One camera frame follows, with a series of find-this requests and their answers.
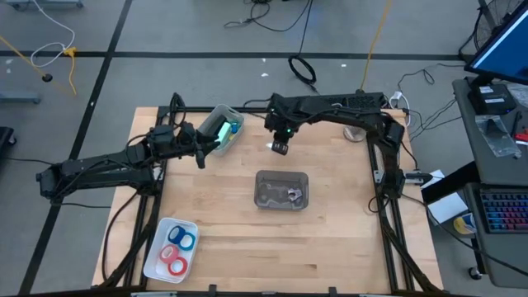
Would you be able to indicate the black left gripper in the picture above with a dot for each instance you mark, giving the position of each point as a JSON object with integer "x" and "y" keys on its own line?
{"x": 187, "y": 142}

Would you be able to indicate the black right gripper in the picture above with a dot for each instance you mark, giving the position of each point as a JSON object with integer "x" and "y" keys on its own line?
{"x": 280, "y": 123}

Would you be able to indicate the mint green stapler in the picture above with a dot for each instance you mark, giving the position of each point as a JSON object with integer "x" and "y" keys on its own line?
{"x": 224, "y": 133}

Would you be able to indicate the light blue tape roll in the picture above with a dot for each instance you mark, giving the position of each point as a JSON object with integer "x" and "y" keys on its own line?
{"x": 192, "y": 243}

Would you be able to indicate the pink tape roll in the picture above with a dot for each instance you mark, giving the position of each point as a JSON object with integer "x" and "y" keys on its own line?
{"x": 162, "y": 254}

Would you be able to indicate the red tape roll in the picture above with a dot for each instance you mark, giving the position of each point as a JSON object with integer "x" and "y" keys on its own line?
{"x": 171, "y": 268}

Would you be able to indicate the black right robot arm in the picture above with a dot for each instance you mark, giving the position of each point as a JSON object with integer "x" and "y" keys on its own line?
{"x": 338, "y": 111}

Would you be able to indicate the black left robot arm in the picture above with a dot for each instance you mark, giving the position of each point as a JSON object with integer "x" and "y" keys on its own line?
{"x": 103, "y": 167}

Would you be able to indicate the light grey plastic bin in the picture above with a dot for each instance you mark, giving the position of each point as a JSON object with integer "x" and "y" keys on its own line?
{"x": 222, "y": 110}

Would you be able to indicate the dark translucent plastic bin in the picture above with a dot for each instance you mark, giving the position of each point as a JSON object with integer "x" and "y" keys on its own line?
{"x": 272, "y": 189}

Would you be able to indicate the white bulb table lamp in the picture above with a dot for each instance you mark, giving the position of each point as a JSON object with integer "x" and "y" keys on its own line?
{"x": 354, "y": 136}

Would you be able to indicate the black power strip box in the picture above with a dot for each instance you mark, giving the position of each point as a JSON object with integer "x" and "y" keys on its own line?
{"x": 367, "y": 100}

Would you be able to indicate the white plastic tray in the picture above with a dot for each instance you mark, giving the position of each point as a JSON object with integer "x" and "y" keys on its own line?
{"x": 154, "y": 266}

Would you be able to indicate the white paper pad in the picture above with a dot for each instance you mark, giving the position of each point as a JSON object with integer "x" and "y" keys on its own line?
{"x": 447, "y": 206}

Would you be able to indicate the grey desk cart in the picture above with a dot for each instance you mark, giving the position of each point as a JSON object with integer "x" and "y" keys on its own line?
{"x": 486, "y": 169}

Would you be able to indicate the black mini computer box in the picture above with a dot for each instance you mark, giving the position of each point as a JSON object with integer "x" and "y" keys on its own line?
{"x": 491, "y": 98}

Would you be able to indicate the clear plastic bag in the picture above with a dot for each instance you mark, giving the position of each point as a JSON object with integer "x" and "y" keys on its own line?
{"x": 497, "y": 136}

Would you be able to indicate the black floor fan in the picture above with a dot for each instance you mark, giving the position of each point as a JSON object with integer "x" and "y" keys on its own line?
{"x": 486, "y": 29}

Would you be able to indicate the blue screen computer monitor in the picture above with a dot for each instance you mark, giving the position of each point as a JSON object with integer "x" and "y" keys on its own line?
{"x": 505, "y": 53}

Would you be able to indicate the backlit colourful keyboard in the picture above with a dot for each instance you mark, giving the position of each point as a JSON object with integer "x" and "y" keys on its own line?
{"x": 505, "y": 212}

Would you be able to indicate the silver corner bracket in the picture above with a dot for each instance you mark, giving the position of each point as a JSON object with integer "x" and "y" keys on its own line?
{"x": 379, "y": 176}

